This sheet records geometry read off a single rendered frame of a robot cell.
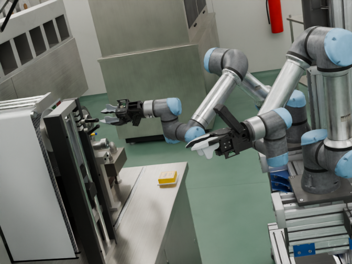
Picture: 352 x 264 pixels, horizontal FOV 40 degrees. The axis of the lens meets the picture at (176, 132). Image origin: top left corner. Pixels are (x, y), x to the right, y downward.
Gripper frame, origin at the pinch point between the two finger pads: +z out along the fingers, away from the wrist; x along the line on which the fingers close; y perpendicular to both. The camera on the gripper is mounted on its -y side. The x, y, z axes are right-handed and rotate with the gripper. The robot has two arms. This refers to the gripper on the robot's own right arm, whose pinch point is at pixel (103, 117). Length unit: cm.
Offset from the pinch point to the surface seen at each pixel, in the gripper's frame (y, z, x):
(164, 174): -12.0, -25.4, 24.3
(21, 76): 22.8, 29.5, -11.0
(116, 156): -3.1, -6.4, 18.4
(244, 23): -311, -19, -290
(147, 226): 9, -27, 53
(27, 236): 29, 9, 60
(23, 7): -216, 233, -290
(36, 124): 54, -5, 31
